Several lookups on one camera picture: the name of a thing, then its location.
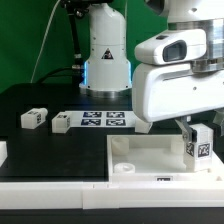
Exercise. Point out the white square tabletop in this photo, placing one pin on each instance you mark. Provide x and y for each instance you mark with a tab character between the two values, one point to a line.
144	158

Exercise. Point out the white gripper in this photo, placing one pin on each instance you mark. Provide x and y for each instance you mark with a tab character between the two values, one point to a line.
166	92

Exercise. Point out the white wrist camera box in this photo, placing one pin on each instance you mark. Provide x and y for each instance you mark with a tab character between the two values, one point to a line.
172	46

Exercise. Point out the white left fence piece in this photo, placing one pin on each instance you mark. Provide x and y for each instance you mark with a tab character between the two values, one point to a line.
3	152

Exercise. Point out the white front fence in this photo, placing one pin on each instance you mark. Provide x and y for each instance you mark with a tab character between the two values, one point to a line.
71	195

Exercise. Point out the paper sheet with markers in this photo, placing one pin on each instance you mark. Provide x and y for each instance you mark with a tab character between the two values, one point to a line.
103	119

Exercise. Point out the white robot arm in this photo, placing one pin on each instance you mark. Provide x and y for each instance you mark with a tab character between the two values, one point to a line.
107	72

